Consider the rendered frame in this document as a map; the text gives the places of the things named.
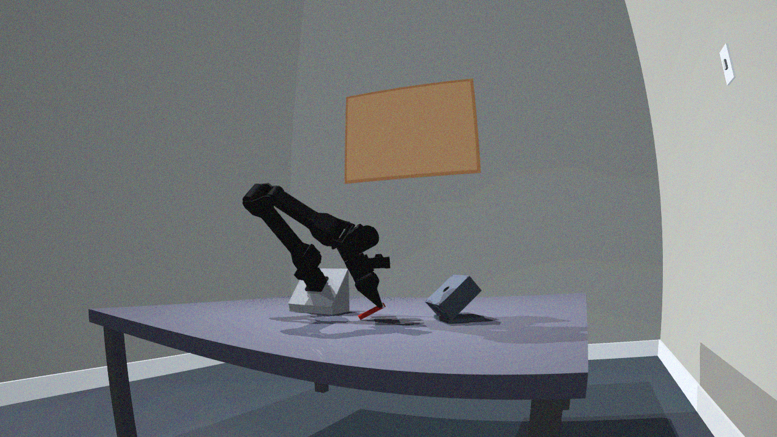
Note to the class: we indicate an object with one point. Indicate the light blue sloped panel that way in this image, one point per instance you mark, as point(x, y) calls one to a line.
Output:
point(452, 297)

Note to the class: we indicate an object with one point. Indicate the dark red peg with white band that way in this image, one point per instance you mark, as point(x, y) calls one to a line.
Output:
point(371, 311)

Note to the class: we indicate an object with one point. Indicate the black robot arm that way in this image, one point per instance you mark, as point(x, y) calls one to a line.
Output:
point(260, 201)

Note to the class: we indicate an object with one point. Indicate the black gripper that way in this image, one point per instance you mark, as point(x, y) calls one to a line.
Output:
point(365, 282)

